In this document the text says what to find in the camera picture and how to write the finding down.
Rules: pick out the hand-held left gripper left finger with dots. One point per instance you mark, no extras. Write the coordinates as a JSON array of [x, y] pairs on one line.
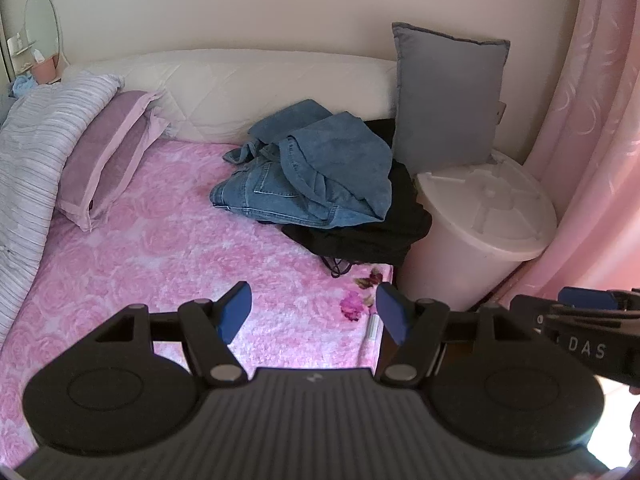
[[235, 310]]

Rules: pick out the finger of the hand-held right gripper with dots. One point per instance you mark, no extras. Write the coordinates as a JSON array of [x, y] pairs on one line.
[[587, 298], [530, 317]]

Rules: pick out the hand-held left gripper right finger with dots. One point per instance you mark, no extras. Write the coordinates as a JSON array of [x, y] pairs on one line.
[[395, 310]]

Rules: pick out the blue denim jeans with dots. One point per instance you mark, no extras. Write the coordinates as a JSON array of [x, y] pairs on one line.
[[340, 155]]

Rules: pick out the white pen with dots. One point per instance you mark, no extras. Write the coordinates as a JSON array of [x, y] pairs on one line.
[[371, 332]]

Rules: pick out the black cloth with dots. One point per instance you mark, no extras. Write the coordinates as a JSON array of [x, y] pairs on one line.
[[380, 240]]

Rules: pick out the pink floral blanket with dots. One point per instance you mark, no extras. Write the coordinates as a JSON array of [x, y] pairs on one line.
[[175, 240]]

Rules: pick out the white plastic bin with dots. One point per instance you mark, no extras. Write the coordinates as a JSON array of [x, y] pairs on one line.
[[475, 220]]

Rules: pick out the pink curtain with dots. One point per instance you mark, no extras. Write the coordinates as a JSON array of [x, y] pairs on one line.
[[590, 135]]

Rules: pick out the light pink folded cloth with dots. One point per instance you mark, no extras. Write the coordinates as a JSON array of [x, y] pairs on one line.
[[105, 155]]

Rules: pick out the grey pillow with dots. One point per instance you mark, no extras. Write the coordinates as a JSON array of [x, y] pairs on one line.
[[445, 100]]

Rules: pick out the white padded headboard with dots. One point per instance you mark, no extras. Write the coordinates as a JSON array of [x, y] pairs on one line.
[[250, 85]]

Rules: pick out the white ribbed mattress edge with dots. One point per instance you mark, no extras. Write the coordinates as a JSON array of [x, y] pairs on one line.
[[35, 150]]

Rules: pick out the blue plush thing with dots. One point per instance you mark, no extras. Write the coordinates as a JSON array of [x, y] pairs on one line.
[[22, 86]]

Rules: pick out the small white shelf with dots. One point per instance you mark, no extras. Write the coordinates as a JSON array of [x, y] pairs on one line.
[[22, 49]]

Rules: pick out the oval mirror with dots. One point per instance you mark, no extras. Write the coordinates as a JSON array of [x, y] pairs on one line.
[[40, 25]]

